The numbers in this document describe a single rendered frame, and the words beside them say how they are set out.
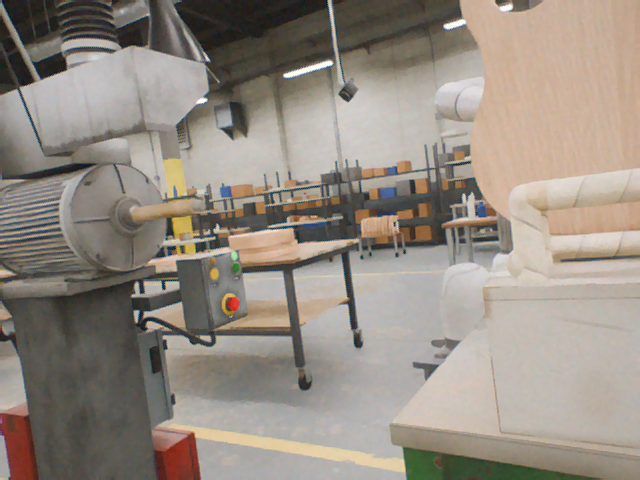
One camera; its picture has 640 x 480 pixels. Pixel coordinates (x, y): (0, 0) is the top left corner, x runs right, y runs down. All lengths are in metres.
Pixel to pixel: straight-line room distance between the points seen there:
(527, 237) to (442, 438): 0.26
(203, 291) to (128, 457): 0.45
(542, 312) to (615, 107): 0.32
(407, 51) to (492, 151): 12.15
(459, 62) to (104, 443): 11.67
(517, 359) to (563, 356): 0.05
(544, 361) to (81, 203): 0.95
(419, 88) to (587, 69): 11.90
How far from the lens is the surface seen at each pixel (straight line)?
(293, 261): 3.19
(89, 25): 1.15
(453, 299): 1.55
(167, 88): 1.00
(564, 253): 0.75
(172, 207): 1.11
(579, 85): 0.78
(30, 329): 1.44
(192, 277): 1.40
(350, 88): 1.49
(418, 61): 12.77
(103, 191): 1.22
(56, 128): 1.14
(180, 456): 1.59
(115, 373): 1.43
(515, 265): 0.60
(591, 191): 0.58
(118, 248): 1.23
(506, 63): 0.80
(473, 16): 0.81
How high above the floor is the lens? 1.22
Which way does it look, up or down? 4 degrees down
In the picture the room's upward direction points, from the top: 7 degrees counter-clockwise
